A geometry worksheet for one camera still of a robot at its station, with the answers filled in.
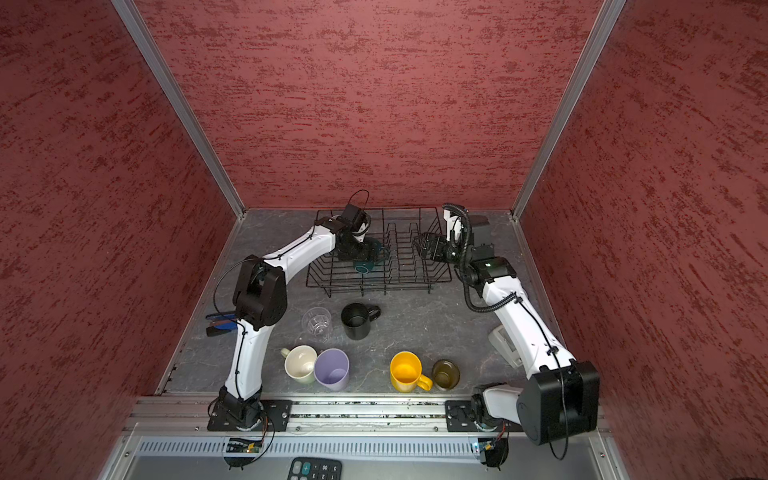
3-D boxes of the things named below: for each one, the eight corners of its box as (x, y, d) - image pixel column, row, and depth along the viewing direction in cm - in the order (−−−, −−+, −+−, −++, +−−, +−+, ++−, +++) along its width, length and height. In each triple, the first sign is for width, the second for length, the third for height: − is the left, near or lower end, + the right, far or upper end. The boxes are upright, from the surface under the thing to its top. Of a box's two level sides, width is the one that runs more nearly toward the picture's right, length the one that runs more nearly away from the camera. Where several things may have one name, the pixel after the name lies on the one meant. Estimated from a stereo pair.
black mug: (343, 340, 89) (339, 328, 82) (346, 315, 94) (342, 302, 87) (379, 340, 89) (378, 328, 82) (380, 315, 94) (379, 302, 87)
